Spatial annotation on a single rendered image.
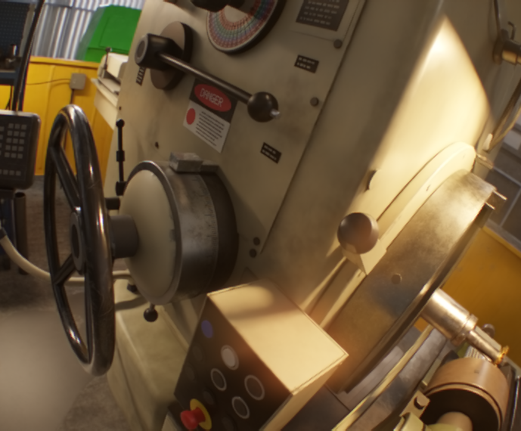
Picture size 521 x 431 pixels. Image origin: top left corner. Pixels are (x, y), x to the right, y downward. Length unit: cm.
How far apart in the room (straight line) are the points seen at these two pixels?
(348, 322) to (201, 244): 25
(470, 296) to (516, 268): 46
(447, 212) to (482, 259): 228
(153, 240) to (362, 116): 31
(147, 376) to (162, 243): 79
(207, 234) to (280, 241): 10
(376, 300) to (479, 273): 236
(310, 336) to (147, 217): 26
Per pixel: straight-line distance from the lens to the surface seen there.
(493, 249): 276
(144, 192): 47
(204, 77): 46
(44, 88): 300
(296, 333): 37
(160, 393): 113
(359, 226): 30
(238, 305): 37
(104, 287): 30
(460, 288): 286
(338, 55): 38
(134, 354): 121
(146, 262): 47
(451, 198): 54
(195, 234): 42
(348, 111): 36
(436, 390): 65
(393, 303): 47
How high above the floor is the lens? 159
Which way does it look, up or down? 25 degrees down
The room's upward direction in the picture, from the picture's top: 22 degrees clockwise
